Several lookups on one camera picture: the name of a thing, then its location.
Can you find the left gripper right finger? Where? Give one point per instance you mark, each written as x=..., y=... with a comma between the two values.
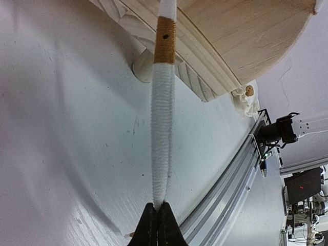
x=168, y=231

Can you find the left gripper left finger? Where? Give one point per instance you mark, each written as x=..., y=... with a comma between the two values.
x=146, y=230

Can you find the wooden pet bed frame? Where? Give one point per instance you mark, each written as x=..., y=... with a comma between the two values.
x=220, y=45

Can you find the bear print cream cushion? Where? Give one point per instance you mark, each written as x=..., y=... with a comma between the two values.
x=162, y=101

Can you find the black monitor in background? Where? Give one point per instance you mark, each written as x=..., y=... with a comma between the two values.
x=303, y=185

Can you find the small bear print pillow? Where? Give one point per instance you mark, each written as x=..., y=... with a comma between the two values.
x=246, y=100

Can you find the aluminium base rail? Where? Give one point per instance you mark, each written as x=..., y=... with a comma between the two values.
x=245, y=205

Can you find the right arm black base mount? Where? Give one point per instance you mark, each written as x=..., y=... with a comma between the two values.
x=277, y=134

